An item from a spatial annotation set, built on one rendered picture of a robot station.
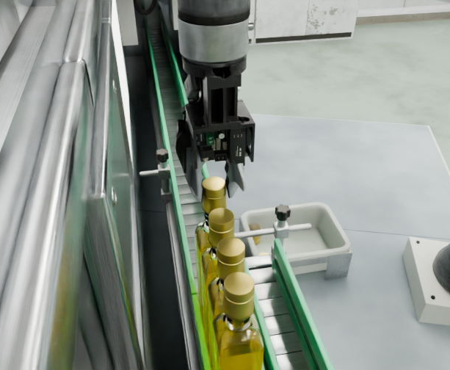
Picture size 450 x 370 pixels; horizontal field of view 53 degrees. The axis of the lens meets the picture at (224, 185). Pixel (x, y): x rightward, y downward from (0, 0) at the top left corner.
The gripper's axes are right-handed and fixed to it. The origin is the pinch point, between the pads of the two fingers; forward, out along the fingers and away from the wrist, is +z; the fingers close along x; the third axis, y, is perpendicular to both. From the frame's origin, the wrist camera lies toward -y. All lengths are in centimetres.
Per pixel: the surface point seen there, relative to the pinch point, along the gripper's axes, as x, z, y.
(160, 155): -5.5, 15.7, -34.6
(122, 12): -10, 5, -108
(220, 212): -0.1, 0.2, 5.1
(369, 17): 252, 110, -410
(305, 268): 23.0, 36.8, -14.3
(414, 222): 59, 42, -28
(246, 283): 0.2, 0.2, 17.5
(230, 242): -0.2, 0.2, 10.9
